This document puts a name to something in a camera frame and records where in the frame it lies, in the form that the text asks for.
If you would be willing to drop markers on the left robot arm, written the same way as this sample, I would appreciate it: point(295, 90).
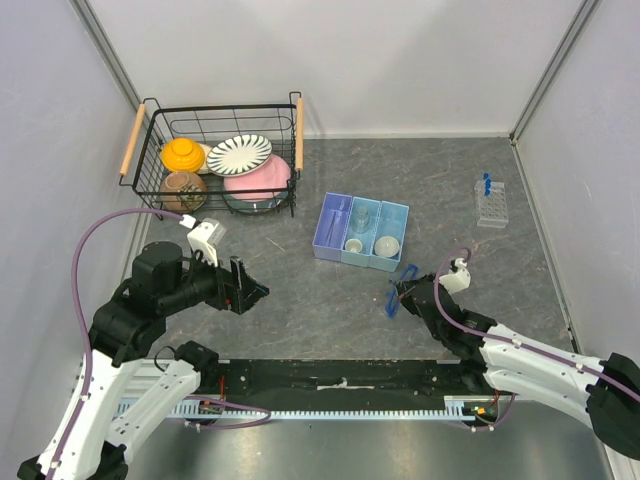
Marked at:
point(93, 442)

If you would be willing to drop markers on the pink plate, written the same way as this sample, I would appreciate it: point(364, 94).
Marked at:
point(261, 183)

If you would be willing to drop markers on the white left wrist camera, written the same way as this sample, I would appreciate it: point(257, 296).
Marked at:
point(204, 237)

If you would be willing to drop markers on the clear glass jar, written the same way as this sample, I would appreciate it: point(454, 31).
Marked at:
point(360, 219)

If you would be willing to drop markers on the light blue cable duct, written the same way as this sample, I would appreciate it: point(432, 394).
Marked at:
point(452, 410)

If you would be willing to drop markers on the brown ceramic bowl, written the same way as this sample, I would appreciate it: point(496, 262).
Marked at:
point(182, 192)

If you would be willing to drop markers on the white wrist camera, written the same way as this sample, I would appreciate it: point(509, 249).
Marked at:
point(204, 237)
point(458, 277)

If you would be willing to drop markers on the light blue front bin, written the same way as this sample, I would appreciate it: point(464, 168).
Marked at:
point(392, 221)

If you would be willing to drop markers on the black wire basket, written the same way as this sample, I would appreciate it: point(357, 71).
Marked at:
point(282, 123)

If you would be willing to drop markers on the white dome lid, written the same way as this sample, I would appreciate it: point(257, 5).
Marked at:
point(386, 246)

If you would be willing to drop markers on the clear acrylic tube rack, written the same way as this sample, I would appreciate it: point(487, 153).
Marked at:
point(491, 211)

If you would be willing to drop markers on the cream bowl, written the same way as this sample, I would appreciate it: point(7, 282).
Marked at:
point(204, 169)

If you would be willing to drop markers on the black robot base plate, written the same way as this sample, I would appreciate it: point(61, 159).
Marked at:
point(343, 384)

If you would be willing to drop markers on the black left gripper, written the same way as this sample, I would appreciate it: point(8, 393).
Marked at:
point(235, 289)

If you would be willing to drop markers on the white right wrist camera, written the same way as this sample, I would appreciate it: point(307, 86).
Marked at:
point(458, 277)

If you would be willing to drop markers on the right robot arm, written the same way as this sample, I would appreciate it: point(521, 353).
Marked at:
point(601, 394)

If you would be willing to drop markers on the small white cup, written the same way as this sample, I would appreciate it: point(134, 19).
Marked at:
point(353, 245)

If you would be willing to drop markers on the yellow bowl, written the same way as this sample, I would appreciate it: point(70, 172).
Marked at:
point(182, 155)

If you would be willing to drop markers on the striped white plate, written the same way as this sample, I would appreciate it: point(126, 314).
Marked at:
point(239, 155)

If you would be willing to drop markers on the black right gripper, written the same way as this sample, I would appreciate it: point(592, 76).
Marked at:
point(404, 292)

